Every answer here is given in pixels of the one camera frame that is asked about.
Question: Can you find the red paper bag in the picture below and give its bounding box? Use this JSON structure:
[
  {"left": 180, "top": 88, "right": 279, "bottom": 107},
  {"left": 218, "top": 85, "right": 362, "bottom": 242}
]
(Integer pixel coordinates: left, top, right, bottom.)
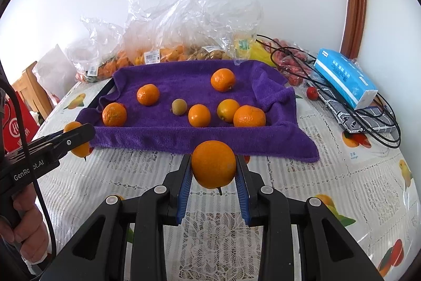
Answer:
[{"left": 5, "top": 93, "right": 42, "bottom": 153}]

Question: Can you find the oval orange mandarin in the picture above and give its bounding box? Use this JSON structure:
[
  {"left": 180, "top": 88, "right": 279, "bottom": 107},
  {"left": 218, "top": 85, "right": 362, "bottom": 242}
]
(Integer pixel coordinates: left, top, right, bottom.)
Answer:
[{"left": 63, "top": 122, "right": 93, "bottom": 158}]

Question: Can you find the purple towel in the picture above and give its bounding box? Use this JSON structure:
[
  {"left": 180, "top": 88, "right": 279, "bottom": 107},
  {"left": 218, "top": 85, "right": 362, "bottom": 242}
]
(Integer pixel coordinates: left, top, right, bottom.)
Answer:
[{"left": 76, "top": 60, "right": 320, "bottom": 163}]

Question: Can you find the large bumpy mandarin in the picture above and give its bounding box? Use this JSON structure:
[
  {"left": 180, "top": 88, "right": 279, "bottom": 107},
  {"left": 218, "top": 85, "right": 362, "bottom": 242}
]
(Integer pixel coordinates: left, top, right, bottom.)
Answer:
[{"left": 233, "top": 105, "right": 267, "bottom": 128}]

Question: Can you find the clear bag of kumquats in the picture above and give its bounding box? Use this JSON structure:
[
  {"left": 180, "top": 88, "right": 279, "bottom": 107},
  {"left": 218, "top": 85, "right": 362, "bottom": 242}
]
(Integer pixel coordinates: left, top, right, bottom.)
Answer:
[{"left": 123, "top": 0, "right": 204, "bottom": 66}]

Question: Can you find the clear bag of brown longans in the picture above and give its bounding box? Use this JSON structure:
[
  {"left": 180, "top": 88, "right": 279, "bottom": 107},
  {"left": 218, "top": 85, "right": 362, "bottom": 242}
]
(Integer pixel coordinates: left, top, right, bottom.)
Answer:
[{"left": 184, "top": 0, "right": 264, "bottom": 61}]

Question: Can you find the small green-brown fruit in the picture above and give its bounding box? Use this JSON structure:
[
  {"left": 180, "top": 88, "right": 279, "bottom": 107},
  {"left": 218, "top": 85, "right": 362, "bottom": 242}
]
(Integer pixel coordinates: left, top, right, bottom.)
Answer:
[{"left": 171, "top": 98, "right": 188, "bottom": 116}]

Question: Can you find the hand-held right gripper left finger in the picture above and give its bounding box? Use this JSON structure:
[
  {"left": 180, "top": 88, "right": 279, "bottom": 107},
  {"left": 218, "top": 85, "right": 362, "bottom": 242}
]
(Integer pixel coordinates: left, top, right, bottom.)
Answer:
[{"left": 39, "top": 154, "right": 193, "bottom": 281}]

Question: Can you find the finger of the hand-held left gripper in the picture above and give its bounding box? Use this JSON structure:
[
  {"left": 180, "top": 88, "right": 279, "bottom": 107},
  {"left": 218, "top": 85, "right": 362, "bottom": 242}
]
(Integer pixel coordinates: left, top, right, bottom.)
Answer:
[{"left": 26, "top": 123, "right": 96, "bottom": 158}]

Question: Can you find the clear bag of mixed fruit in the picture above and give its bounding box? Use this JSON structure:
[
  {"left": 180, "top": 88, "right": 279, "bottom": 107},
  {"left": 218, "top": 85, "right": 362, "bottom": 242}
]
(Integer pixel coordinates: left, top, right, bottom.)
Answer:
[{"left": 67, "top": 16, "right": 127, "bottom": 84}]

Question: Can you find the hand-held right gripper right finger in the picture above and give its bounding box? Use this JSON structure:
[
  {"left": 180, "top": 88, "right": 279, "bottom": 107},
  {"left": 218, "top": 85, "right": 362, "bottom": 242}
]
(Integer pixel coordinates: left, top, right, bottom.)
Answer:
[{"left": 234, "top": 154, "right": 385, "bottom": 281}]

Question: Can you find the person's left hand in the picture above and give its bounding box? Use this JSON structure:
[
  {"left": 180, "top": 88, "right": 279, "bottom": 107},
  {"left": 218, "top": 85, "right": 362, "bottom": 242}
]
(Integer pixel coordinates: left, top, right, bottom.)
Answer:
[{"left": 0, "top": 184, "right": 50, "bottom": 257}]

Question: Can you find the yellow package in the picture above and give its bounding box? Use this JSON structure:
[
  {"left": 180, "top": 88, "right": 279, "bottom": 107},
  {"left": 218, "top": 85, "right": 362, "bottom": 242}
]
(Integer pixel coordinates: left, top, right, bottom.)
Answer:
[{"left": 232, "top": 32, "right": 275, "bottom": 67}]

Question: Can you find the white plastic bag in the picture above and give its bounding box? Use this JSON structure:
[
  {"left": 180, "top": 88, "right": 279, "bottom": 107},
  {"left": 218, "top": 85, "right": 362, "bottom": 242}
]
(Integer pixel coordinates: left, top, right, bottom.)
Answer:
[{"left": 33, "top": 44, "right": 78, "bottom": 97}]

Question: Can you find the clear bag of red fruit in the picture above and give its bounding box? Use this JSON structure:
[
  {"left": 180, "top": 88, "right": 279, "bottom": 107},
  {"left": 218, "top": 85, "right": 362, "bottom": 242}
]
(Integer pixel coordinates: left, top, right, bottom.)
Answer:
[{"left": 260, "top": 36, "right": 316, "bottom": 87}]

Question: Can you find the grey checked cloth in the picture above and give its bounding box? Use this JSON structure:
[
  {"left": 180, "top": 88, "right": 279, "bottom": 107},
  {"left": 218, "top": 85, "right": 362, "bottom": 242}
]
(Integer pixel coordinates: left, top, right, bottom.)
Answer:
[{"left": 317, "top": 87, "right": 400, "bottom": 133}]

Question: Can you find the black tray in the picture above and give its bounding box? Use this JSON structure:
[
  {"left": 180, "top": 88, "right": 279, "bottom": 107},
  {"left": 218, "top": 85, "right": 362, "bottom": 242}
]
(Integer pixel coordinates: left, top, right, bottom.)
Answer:
[{"left": 95, "top": 78, "right": 118, "bottom": 110}]

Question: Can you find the wooden chair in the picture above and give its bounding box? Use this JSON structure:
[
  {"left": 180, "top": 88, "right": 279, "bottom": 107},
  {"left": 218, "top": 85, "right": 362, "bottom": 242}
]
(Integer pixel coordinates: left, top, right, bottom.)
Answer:
[{"left": 11, "top": 61, "right": 55, "bottom": 124}]

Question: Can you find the blue tissue pack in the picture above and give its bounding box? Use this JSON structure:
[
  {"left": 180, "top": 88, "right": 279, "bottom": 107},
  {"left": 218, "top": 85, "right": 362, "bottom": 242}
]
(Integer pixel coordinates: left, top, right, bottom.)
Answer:
[{"left": 314, "top": 48, "right": 378, "bottom": 110}]

